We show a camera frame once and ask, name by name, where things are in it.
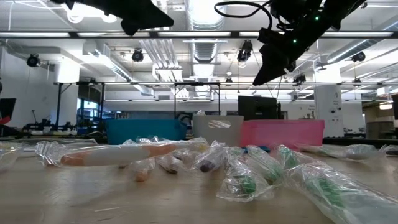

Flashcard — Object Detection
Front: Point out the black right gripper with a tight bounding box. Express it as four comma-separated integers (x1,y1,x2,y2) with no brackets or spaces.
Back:
253,12,335,86

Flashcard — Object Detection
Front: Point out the black overhead rig bar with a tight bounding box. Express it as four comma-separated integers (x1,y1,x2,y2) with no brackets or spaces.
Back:
0,30,398,39

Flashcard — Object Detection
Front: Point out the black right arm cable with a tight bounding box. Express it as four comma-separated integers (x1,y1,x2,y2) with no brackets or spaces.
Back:
213,1,274,32

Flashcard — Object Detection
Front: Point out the black workbench equipment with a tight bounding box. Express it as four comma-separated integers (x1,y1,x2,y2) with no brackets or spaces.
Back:
21,118,78,136

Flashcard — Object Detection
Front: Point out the black monitor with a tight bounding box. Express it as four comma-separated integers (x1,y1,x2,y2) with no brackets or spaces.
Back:
238,95,279,121

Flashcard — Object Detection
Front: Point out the black metal stand frame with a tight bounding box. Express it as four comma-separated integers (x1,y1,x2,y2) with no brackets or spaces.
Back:
172,81,222,121

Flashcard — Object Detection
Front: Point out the white plastic bin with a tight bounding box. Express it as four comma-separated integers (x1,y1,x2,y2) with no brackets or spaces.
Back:
192,115,245,147

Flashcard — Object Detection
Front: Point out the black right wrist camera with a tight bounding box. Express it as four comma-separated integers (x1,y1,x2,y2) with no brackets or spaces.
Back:
270,0,323,32

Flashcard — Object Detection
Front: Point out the black horizontal ceiling rail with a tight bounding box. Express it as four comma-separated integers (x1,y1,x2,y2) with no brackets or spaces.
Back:
53,82,398,86

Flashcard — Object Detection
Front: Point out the white hanging light fixture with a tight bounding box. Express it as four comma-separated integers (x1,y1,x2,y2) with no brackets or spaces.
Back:
151,67,185,83

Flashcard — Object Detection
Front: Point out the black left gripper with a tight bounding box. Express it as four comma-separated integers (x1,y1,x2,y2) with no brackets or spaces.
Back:
51,0,174,36

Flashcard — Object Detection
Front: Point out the person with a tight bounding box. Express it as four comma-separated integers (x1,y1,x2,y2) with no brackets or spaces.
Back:
175,111,194,127

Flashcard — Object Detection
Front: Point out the teal plastic bin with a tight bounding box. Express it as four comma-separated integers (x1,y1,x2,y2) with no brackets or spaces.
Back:
105,119,188,144

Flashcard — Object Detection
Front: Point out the pink plastic bin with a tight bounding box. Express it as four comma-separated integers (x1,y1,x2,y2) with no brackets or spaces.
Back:
241,119,325,149

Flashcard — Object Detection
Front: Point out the black aluminium table frame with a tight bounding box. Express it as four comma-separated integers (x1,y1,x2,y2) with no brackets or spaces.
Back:
323,138,398,147

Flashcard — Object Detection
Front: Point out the dark wall monitor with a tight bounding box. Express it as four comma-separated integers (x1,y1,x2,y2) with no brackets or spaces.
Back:
0,98,17,120

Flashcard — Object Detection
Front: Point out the silver ceiling duct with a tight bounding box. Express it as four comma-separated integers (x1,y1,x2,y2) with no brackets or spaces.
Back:
183,0,230,98

